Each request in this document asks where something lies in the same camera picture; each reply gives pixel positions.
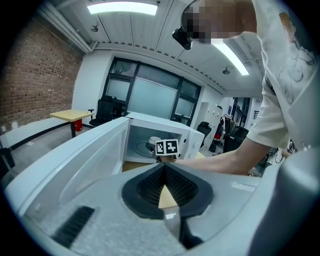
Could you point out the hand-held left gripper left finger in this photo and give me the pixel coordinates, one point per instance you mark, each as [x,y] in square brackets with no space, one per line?
[143,197]

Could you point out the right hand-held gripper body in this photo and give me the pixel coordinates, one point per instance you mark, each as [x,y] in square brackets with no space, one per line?
[167,148]

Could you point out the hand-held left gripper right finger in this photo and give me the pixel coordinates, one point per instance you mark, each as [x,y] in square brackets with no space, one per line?
[192,192]

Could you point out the white cup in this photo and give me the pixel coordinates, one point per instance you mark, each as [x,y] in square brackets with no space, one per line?
[151,142]

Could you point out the white microwave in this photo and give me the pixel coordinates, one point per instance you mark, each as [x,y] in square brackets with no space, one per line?
[160,122]

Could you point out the person's right forearm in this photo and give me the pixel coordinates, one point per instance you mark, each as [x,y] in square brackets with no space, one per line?
[225,161]

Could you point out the glass microwave turntable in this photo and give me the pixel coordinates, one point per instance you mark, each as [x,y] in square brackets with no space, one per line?
[141,148]

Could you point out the black office chair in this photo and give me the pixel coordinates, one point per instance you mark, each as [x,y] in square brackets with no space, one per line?
[103,110]
[205,131]

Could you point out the large black-framed window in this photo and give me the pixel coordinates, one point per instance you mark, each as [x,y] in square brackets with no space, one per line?
[152,96]

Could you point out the red bin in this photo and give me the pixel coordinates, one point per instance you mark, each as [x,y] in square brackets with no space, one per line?
[78,125]

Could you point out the round ceiling fixture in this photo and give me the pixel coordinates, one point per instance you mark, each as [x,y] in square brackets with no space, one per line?
[226,71]
[94,28]

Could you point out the yellow wooden desk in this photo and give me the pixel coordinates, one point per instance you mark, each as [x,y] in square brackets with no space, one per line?
[71,115]

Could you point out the long ceiling light strip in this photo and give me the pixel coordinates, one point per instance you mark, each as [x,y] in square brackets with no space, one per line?
[233,57]

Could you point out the white low ledge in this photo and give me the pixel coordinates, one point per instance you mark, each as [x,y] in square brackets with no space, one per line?
[32,131]

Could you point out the person's white t-shirt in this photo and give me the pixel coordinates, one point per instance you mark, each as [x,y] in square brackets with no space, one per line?
[287,87]

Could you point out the person's head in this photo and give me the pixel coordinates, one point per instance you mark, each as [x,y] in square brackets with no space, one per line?
[220,17]

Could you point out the rectangular ceiling light panel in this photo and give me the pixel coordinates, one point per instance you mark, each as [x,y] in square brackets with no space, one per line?
[122,8]

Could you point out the black head-mounted camera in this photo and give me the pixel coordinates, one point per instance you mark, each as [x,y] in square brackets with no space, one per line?
[183,37]

